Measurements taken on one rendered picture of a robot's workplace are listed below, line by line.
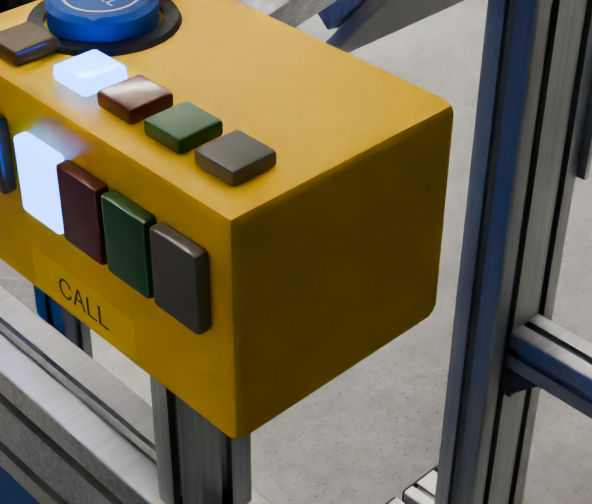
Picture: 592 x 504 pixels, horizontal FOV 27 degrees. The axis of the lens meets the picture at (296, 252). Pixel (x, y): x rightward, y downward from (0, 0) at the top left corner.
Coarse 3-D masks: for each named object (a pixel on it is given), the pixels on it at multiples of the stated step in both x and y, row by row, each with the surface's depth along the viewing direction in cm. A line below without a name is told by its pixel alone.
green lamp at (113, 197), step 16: (112, 192) 39; (112, 208) 38; (128, 208) 38; (112, 224) 39; (128, 224) 38; (144, 224) 38; (112, 240) 39; (128, 240) 39; (144, 240) 38; (112, 256) 40; (128, 256) 39; (144, 256) 38; (112, 272) 40; (128, 272) 39; (144, 272) 39; (144, 288) 39
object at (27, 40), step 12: (24, 24) 43; (0, 36) 43; (12, 36) 43; (24, 36) 43; (36, 36) 43; (48, 36) 43; (0, 48) 42; (12, 48) 42; (24, 48) 42; (36, 48) 42; (48, 48) 43; (12, 60) 42; (24, 60) 42
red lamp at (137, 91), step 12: (120, 84) 40; (132, 84) 40; (144, 84) 40; (156, 84) 40; (108, 96) 39; (120, 96) 39; (132, 96) 39; (144, 96) 39; (156, 96) 39; (168, 96) 40; (108, 108) 40; (120, 108) 39; (132, 108) 39; (144, 108) 39; (156, 108) 39; (132, 120) 39
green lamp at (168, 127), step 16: (160, 112) 39; (176, 112) 39; (192, 112) 39; (144, 128) 39; (160, 128) 38; (176, 128) 38; (192, 128) 38; (208, 128) 38; (176, 144) 38; (192, 144) 38
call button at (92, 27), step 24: (48, 0) 44; (72, 0) 44; (96, 0) 44; (120, 0) 44; (144, 0) 44; (48, 24) 44; (72, 24) 43; (96, 24) 43; (120, 24) 43; (144, 24) 44
